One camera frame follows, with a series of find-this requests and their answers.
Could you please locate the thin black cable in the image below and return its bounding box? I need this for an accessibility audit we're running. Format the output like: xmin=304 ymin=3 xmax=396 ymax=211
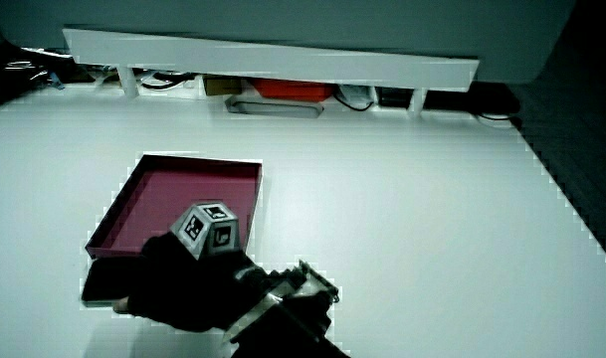
xmin=473 ymin=112 xmax=516 ymax=123

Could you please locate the large black box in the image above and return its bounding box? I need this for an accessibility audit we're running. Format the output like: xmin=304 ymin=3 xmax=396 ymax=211
xmin=423 ymin=81 xmax=522 ymax=117

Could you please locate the grey flat device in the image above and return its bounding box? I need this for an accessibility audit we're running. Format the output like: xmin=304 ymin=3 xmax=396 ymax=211
xmin=224 ymin=94 xmax=325 ymax=120

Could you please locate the orange box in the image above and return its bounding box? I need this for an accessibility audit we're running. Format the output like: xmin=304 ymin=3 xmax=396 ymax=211
xmin=251 ymin=78 xmax=335 ymax=103

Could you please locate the small black box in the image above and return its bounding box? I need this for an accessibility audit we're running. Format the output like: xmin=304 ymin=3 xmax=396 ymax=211
xmin=376 ymin=87 xmax=415 ymax=109

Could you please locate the maroon square tray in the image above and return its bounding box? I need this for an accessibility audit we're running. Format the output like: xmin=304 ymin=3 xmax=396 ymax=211
xmin=85 ymin=153 xmax=265 ymax=261

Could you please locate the person's right hand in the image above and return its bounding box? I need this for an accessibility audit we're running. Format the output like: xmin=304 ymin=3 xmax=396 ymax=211
xmin=112 ymin=200 xmax=285 ymax=334

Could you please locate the brown cardboard box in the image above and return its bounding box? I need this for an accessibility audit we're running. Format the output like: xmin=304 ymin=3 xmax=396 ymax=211
xmin=202 ymin=74 xmax=245 ymax=97

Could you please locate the white power adapter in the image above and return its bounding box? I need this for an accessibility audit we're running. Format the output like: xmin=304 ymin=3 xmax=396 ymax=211
xmin=337 ymin=84 xmax=376 ymax=107

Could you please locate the black coiled cable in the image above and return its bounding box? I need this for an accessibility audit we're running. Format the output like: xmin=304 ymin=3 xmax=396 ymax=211
xmin=139 ymin=71 xmax=198 ymax=91

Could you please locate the white desk shelf riser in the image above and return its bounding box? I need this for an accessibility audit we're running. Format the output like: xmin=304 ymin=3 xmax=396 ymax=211
xmin=62 ymin=27 xmax=481 ymax=118

